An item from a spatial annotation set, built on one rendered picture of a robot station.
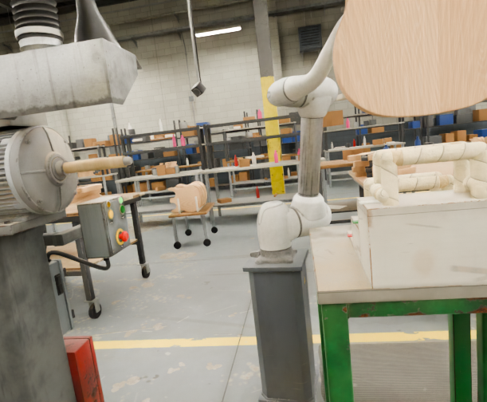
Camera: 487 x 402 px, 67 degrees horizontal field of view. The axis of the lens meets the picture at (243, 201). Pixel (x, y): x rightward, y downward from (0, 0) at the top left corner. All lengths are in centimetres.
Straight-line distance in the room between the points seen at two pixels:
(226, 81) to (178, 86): 160
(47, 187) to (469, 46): 105
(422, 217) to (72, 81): 82
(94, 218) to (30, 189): 32
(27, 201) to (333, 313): 82
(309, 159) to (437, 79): 97
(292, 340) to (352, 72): 132
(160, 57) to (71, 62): 1207
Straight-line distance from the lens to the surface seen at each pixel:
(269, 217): 168
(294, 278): 170
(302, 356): 188
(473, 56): 87
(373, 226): 79
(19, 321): 130
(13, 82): 105
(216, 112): 1227
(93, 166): 110
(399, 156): 79
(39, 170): 112
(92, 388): 162
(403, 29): 84
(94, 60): 94
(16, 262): 128
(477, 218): 84
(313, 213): 178
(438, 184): 98
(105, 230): 136
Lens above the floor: 126
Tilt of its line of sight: 9 degrees down
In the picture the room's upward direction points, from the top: 7 degrees counter-clockwise
